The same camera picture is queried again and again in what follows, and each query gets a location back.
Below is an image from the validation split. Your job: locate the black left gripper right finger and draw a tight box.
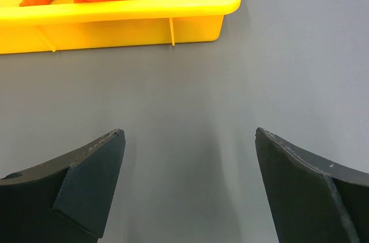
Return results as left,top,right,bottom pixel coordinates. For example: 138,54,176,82
255,128,368,242

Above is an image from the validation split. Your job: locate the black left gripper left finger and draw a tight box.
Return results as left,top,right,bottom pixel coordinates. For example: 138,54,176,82
1,129,126,242

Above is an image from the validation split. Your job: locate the yellow plastic bin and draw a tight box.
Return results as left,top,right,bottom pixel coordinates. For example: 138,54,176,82
1,0,241,54

